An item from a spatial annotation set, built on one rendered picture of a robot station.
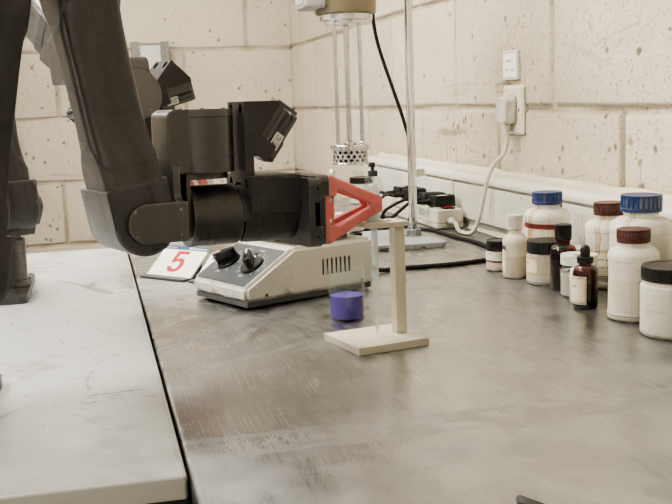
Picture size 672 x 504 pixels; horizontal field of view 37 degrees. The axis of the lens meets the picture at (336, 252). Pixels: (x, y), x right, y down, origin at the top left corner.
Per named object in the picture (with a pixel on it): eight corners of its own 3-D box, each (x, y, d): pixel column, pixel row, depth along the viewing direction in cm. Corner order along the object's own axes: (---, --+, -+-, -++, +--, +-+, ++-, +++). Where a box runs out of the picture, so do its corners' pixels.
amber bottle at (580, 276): (591, 304, 120) (591, 242, 119) (601, 309, 118) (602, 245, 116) (568, 306, 120) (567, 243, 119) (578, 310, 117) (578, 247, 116)
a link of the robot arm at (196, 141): (206, 108, 100) (88, 110, 93) (249, 106, 92) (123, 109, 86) (211, 226, 101) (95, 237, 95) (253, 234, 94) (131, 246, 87)
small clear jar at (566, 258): (553, 294, 127) (553, 252, 127) (586, 291, 129) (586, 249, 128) (571, 300, 123) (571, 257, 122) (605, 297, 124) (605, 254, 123)
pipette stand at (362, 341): (359, 356, 100) (355, 226, 98) (324, 340, 107) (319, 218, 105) (429, 345, 103) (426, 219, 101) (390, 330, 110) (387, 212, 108)
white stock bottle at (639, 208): (683, 302, 119) (684, 192, 118) (655, 313, 114) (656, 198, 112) (626, 296, 124) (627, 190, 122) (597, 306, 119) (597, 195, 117)
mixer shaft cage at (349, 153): (336, 166, 171) (330, 14, 167) (327, 163, 177) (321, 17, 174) (374, 164, 172) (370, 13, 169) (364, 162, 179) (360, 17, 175)
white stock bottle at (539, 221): (551, 267, 146) (551, 188, 145) (580, 273, 141) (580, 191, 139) (515, 272, 144) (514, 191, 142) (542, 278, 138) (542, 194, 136)
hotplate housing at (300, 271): (246, 311, 123) (243, 246, 122) (193, 297, 134) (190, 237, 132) (387, 286, 136) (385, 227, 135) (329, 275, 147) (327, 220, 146)
